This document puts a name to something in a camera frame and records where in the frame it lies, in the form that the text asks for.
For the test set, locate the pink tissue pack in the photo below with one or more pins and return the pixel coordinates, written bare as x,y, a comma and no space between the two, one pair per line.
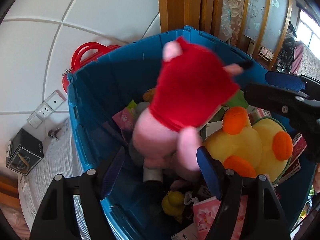
207,212

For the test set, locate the wooden arch frame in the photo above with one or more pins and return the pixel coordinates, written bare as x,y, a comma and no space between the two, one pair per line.
175,5

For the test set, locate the blue plastic crate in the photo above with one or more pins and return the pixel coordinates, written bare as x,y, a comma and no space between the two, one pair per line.
100,100

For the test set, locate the white wall switch panel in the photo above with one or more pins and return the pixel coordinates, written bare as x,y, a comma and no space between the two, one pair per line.
35,121

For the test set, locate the person's right hand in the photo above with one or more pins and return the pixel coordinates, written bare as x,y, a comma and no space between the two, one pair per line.
317,180

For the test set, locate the white lint roller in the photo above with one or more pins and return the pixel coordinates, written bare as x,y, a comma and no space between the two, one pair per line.
152,175

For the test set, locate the yellow duck plush green hat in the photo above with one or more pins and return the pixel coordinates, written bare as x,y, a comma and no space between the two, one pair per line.
240,147

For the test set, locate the frosted glass sliding door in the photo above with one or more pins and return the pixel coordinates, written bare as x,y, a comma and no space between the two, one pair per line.
275,12

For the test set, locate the brown plush toy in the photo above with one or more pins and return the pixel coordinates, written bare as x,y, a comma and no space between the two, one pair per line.
149,94

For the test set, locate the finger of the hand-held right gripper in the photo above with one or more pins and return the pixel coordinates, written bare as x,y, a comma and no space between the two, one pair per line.
265,96
285,81

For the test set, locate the floral patterned curtain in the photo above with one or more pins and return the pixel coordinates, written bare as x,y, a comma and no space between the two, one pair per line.
235,12

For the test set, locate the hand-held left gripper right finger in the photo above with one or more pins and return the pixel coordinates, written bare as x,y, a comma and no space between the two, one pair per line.
210,172

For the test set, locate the pink green packet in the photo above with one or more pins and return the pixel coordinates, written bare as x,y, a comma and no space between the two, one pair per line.
125,115

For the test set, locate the metal clip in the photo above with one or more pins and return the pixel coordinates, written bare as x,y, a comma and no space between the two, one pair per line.
53,133

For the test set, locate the white single-hole wall panel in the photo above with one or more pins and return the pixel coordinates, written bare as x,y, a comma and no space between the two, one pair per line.
55,100

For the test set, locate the pink pig plush red dress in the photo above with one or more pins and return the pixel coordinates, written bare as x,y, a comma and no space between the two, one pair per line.
195,90

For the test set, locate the red toy suitcase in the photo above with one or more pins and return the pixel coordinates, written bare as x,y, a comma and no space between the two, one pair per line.
85,52

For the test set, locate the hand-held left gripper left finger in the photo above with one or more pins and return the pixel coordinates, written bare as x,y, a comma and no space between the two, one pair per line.
112,172

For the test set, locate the dark hanging clothes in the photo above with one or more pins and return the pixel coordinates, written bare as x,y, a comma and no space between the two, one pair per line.
287,47

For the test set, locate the bright window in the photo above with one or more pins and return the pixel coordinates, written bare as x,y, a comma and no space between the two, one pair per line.
310,30

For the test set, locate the small yellow duck toy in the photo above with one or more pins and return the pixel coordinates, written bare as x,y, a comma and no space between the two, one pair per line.
172,202

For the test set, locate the white remote control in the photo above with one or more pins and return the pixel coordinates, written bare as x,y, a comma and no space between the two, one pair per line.
9,149

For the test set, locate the white wall socket panel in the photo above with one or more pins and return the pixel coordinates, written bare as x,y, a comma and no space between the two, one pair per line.
43,110

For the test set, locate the white carton dark logo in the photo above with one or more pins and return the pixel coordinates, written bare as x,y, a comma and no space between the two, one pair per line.
186,233

